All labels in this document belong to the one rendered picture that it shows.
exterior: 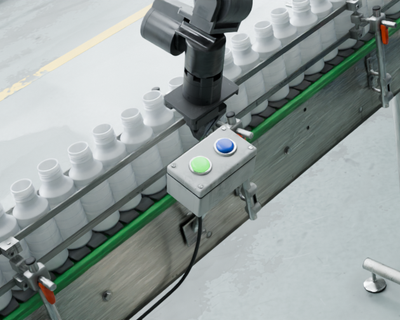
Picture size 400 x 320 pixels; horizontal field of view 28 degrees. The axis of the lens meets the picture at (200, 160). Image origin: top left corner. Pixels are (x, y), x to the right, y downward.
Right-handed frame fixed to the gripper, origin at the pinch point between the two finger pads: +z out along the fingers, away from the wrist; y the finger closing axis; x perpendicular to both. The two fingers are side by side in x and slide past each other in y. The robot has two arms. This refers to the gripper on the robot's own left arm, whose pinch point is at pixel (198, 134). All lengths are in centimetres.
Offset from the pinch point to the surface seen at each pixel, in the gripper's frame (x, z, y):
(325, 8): -14, 11, -53
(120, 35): -211, 204, -168
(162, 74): -155, 183, -147
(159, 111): -15.1, 10.3, -6.2
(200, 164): 1.0, 6.7, -0.1
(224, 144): 0.6, 6.6, -6.2
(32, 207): -13.7, 11.2, 23.3
